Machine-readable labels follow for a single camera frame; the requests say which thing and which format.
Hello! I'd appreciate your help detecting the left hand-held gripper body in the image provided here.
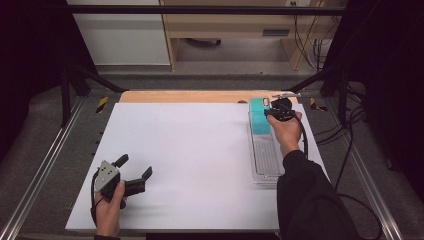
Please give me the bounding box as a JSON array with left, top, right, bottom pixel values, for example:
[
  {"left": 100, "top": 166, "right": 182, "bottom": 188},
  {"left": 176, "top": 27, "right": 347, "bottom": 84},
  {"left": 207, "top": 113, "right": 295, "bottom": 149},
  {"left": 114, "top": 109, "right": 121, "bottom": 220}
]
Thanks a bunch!
[{"left": 94, "top": 160, "right": 147, "bottom": 210}]

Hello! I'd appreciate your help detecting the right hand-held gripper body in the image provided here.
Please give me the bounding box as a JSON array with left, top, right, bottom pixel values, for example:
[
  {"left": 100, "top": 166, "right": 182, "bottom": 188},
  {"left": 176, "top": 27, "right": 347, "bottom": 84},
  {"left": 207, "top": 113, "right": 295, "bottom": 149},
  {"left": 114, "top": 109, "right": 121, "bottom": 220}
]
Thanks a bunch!
[{"left": 270, "top": 93, "right": 302, "bottom": 123}]

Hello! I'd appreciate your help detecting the clear plastic tray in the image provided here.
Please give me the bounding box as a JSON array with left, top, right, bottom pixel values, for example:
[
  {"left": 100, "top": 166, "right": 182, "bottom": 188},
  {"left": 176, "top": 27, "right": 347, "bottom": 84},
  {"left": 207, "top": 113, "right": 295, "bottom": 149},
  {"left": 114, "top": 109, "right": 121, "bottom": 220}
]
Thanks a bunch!
[{"left": 248, "top": 97, "right": 288, "bottom": 185}]

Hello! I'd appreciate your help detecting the person's right hand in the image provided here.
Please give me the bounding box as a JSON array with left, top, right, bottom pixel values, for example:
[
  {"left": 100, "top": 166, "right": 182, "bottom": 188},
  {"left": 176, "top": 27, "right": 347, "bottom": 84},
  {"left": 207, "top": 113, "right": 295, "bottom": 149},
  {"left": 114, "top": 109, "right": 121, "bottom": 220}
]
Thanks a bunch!
[{"left": 267, "top": 111, "right": 303, "bottom": 158}]

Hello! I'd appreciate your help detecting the person's left hand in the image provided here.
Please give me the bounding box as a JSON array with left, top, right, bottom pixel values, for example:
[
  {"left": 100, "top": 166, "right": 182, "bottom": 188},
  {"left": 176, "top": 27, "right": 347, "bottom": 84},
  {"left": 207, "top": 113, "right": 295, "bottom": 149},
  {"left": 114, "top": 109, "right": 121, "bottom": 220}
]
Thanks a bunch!
[{"left": 94, "top": 180, "right": 127, "bottom": 238}]

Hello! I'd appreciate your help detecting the yellow black tape marker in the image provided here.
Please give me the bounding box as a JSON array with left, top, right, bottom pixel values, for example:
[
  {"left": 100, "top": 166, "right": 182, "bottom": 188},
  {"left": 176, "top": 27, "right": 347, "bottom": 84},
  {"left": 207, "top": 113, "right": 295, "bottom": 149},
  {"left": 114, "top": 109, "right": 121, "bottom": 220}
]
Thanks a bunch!
[
  {"left": 95, "top": 96, "right": 110, "bottom": 114},
  {"left": 309, "top": 97, "right": 328, "bottom": 112}
]

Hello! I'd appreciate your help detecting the white table sheet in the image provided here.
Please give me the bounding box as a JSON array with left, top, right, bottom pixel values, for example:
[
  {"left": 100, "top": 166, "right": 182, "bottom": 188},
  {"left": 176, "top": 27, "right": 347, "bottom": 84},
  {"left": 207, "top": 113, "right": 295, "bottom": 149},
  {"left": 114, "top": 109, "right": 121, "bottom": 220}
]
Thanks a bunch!
[{"left": 65, "top": 101, "right": 331, "bottom": 232}]

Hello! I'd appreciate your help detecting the black metal stand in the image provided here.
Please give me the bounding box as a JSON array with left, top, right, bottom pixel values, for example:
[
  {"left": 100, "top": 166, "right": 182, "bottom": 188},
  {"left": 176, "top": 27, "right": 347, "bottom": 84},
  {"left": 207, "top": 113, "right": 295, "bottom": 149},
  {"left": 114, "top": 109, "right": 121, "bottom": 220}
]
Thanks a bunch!
[
  {"left": 282, "top": 65, "right": 349, "bottom": 125},
  {"left": 60, "top": 62, "right": 130, "bottom": 128}
]

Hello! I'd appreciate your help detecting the wooden desk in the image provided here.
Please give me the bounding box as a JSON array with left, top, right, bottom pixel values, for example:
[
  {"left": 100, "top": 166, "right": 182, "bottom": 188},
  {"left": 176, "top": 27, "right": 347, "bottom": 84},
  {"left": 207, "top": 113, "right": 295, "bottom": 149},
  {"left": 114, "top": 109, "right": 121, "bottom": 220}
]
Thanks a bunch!
[{"left": 159, "top": 0, "right": 338, "bottom": 72}]

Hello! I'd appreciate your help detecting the round low floor object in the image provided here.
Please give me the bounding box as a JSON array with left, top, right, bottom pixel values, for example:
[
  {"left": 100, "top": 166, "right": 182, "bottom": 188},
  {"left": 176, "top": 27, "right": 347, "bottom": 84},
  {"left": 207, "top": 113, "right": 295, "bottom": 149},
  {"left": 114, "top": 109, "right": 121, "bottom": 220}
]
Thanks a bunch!
[{"left": 184, "top": 37, "right": 222, "bottom": 47}]

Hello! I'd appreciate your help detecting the black curtain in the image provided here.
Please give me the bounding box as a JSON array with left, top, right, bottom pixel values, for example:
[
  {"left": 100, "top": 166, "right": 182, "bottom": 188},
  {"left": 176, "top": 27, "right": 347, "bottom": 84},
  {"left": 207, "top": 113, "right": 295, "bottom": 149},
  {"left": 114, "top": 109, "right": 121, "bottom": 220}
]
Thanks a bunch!
[
  {"left": 333, "top": 0, "right": 424, "bottom": 194},
  {"left": 0, "top": 0, "right": 98, "bottom": 163}
]

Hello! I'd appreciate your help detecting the white cabinet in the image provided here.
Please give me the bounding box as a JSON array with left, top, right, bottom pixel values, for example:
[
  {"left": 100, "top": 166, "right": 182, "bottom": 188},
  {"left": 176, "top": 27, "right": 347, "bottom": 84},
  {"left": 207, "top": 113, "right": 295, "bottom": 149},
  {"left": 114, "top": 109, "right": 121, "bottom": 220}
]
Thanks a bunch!
[{"left": 66, "top": 0, "right": 171, "bottom": 66}]

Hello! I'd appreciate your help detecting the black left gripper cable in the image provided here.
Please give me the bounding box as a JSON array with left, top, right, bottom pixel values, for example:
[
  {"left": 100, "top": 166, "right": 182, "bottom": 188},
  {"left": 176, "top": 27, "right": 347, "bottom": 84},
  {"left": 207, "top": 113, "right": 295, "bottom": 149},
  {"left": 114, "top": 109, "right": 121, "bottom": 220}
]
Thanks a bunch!
[{"left": 90, "top": 169, "right": 101, "bottom": 225}]

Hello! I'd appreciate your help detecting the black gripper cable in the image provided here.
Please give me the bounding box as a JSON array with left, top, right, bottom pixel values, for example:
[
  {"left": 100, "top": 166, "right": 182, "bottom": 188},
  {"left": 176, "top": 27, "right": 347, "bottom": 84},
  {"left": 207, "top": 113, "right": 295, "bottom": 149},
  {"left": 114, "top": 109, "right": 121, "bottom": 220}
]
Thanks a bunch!
[
  {"left": 90, "top": 169, "right": 101, "bottom": 225},
  {"left": 283, "top": 103, "right": 310, "bottom": 160}
]

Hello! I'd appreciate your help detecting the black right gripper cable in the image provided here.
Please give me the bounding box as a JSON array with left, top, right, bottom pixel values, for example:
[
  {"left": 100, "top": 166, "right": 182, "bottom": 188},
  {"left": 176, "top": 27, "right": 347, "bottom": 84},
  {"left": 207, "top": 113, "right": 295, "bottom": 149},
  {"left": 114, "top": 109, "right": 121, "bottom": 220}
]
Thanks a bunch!
[{"left": 283, "top": 103, "right": 310, "bottom": 160}]

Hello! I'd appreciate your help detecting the aluminium floor rail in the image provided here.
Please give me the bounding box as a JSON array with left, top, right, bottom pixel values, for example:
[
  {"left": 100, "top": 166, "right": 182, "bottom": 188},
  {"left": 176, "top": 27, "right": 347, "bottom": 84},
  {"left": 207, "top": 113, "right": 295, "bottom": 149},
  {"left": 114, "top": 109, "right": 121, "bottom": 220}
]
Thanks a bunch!
[
  {"left": 0, "top": 99, "right": 85, "bottom": 240},
  {"left": 323, "top": 99, "right": 405, "bottom": 240}
]

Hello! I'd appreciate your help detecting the bundle of hanging cables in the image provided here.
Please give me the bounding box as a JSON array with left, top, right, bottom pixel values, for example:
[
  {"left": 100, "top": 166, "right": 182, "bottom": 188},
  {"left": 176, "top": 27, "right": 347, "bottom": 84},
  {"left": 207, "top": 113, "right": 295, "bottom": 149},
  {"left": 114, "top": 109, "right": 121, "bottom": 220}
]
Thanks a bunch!
[{"left": 293, "top": 13, "right": 336, "bottom": 72}]

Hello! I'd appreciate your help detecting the black floor cable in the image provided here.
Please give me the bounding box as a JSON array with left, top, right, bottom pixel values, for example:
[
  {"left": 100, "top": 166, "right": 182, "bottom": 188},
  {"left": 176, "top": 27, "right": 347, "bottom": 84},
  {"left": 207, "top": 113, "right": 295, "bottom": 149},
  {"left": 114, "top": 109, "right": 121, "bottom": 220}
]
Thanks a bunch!
[{"left": 334, "top": 99, "right": 385, "bottom": 240}]

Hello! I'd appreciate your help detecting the black horizontal frame bar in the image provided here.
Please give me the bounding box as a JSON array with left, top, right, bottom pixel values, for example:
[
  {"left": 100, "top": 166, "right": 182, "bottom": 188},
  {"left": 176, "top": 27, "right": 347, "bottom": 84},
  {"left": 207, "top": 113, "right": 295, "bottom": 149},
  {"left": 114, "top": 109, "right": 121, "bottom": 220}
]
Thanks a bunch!
[{"left": 66, "top": 4, "right": 348, "bottom": 16}]

